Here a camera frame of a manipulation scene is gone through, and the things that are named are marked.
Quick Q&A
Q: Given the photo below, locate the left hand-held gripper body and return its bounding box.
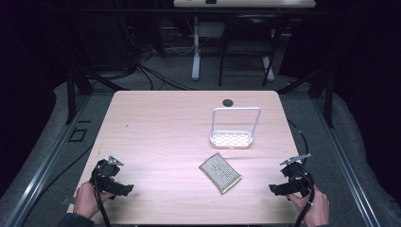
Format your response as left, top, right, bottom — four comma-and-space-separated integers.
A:
89, 155, 125, 194

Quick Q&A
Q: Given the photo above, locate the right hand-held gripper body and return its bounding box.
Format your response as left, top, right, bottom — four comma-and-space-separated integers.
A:
279, 153, 315, 199

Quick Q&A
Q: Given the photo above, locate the yellow-green mesh sponge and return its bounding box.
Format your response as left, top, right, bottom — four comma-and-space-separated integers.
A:
198, 152, 243, 195

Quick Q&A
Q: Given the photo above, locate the white sponge holder rack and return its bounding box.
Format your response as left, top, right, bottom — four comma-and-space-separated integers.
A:
209, 106, 262, 150

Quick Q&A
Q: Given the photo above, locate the person's left hand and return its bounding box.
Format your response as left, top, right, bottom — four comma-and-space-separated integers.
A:
73, 181, 115, 220

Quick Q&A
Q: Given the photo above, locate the person's right hand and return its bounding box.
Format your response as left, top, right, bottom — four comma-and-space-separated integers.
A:
285, 185, 331, 227

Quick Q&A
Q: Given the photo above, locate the black chair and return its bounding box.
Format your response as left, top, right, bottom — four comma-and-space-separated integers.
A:
218, 13, 286, 88

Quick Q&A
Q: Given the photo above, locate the white background desk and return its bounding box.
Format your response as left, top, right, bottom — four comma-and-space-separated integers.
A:
173, 0, 317, 82

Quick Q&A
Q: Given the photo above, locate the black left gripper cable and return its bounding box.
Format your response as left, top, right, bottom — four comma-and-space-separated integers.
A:
93, 176, 112, 227

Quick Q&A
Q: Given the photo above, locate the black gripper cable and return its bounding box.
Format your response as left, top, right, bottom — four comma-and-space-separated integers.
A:
93, 176, 112, 227
286, 118, 317, 227

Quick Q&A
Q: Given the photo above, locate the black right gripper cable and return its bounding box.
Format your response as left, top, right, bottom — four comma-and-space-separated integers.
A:
286, 118, 317, 227

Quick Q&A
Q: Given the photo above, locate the thin dark floor cable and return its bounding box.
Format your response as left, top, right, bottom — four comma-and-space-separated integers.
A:
29, 143, 96, 209

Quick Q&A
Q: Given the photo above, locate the aluminium floor rail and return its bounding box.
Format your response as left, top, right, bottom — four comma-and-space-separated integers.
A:
2, 94, 93, 227
311, 96, 383, 227

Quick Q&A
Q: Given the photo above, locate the black metal frame strut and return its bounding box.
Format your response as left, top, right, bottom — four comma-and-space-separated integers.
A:
276, 66, 336, 129
63, 66, 131, 126

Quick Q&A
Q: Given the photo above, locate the bundle of black floor cables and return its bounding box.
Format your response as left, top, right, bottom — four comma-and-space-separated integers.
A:
124, 18, 198, 93

